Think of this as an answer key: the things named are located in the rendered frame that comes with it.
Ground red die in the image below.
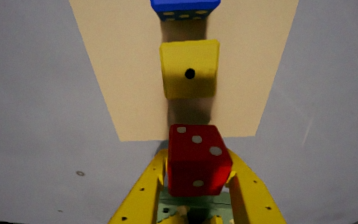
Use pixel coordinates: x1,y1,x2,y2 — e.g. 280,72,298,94
167,124,234,197

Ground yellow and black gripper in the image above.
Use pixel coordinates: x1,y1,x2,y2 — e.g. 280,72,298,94
107,148,287,224

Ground dark blue die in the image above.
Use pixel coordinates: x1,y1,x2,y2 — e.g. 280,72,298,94
150,0,221,21

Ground tan flat mat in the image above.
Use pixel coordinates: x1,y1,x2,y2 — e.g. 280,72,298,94
69,0,299,141

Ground yellow die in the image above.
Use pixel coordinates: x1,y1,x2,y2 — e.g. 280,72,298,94
159,39,220,100

